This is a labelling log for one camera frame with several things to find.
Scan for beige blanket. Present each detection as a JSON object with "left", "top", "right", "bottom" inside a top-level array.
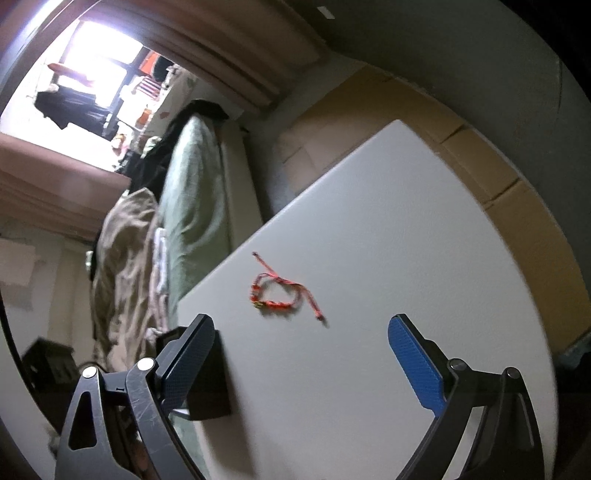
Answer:
[{"left": 90, "top": 187, "right": 161, "bottom": 366}]

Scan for striped box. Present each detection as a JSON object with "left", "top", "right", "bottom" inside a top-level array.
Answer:
[{"left": 137, "top": 75, "right": 163, "bottom": 99}]

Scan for white mattress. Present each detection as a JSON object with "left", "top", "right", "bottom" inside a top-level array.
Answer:
[{"left": 218, "top": 121, "right": 265, "bottom": 256}]

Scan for hanging pink garment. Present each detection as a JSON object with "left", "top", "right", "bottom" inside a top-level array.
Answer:
[{"left": 47, "top": 62, "right": 96, "bottom": 87}]

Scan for black crate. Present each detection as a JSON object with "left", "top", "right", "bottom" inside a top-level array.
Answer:
[{"left": 21, "top": 338, "right": 82, "bottom": 398}]

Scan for black jewelry box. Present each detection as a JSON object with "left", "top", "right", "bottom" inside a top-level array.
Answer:
[{"left": 154, "top": 325, "right": 232, "bottom": 422}]

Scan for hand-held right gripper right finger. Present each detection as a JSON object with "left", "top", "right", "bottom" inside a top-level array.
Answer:
[{"left": 387, "top": 314, "right": 546, "bottom": 480}]

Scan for black clothing on bed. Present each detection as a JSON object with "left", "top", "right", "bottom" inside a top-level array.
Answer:
[{"left": 124, "top": 99, "right": 230, "bottom": 195}]

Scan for orange box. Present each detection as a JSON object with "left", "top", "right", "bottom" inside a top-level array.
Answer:
[{"left": 137, "top": 50, "right": 161, "bottom": 75}]

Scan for hanging dark garment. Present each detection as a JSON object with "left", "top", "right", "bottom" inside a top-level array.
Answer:
[{"left": 34, "top": 89, "right": 115, "bottom": 136}]

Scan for red string bracelet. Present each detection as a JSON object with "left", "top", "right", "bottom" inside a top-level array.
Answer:
[{"left": 252, "top": 251, "right": 329, "bottom": 326}]

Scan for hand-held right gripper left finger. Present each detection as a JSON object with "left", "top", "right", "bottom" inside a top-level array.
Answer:
[{"left": 54, "top": 313, "right": 217, "bottom": 480}]

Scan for white knitted cloth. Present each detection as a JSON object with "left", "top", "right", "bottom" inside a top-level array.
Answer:
[{"left": 154, "top": 227, "right": 170, "bottom": 297}]

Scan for white paper sheet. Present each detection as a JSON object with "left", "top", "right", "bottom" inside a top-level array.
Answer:
[{"left": 0, "top": 237, "right": 36, "bottom": 288}]

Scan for flattened cardboard sheets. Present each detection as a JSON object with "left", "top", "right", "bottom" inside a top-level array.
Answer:
[{"left": 274, "top": 64, "right": 583, "bottom": 348}]

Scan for long pink curtain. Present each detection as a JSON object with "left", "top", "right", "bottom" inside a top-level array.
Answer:
[{"left": 92, "top": 0, "right": 332, "bottom": 110}]

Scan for cluttered cloth-covered table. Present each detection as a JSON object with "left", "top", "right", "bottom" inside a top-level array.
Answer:
[{"left": 112, "top": 65, "right": 200, "bottom": 154}]

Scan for short pink curtain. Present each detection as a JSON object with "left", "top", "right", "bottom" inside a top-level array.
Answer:
[{"left": 0, "top": 131, "right": 133, "bottom": 241}]

